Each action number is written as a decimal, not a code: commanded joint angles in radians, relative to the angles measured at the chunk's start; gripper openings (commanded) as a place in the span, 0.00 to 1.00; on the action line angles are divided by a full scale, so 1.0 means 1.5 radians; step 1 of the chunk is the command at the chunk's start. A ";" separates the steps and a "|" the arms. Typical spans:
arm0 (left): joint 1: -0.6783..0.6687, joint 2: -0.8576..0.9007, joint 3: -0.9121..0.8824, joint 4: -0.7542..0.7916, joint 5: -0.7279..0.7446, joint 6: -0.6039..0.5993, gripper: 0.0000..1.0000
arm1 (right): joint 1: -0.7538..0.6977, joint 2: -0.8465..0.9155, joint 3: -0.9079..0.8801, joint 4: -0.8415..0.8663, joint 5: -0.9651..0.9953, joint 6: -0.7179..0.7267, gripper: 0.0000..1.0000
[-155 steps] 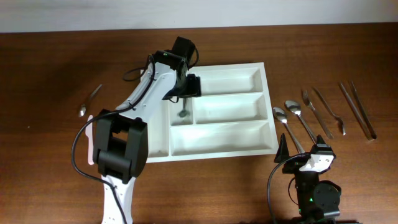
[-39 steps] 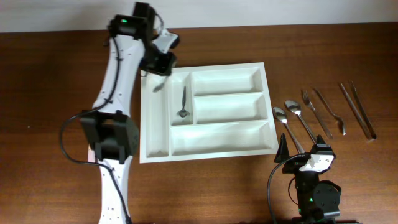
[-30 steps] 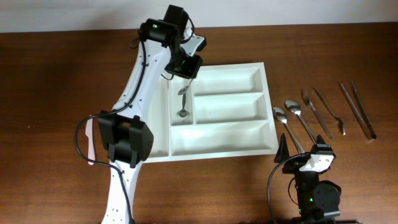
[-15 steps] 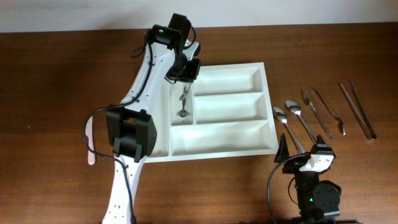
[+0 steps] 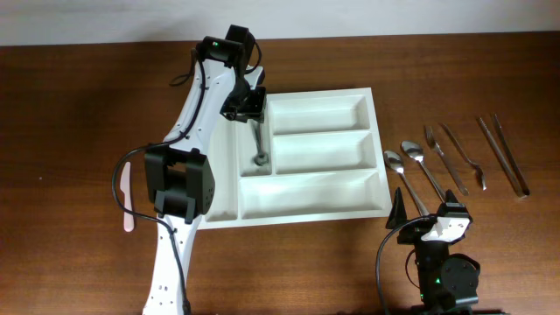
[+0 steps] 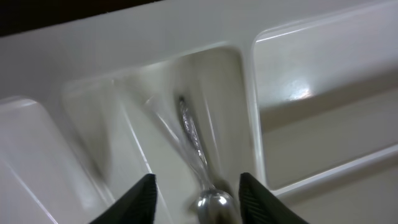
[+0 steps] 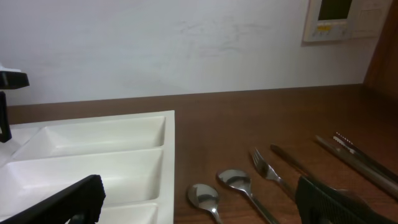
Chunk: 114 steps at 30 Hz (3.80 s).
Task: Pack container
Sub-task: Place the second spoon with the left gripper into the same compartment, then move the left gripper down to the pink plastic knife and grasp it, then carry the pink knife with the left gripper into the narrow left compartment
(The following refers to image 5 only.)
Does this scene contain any steel fork straight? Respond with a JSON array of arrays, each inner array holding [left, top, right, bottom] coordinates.
[[424, 126, 469, 196]]

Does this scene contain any white cutlery tray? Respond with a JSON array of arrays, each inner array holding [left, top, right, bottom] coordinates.
[[199, 87, 391, 229]]

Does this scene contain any steel fork curved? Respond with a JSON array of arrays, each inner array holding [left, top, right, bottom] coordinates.
[[440, 122, 487, 191]]

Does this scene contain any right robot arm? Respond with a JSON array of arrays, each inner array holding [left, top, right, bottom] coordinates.
[[386, 189, 480, 314]]

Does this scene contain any steel tablespoon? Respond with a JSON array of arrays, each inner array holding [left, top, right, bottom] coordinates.
[[383, 150, 429, 216], [401, 141, 445, 202]]

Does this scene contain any small teaspoon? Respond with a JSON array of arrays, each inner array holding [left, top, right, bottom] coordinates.
[[251, 121, 270, 166]]

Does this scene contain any white plastic knife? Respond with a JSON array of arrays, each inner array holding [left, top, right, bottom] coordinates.
[[119, 162, 135, 233]]

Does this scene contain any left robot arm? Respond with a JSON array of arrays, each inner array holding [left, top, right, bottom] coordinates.
[[143, 25, 266, 314]]

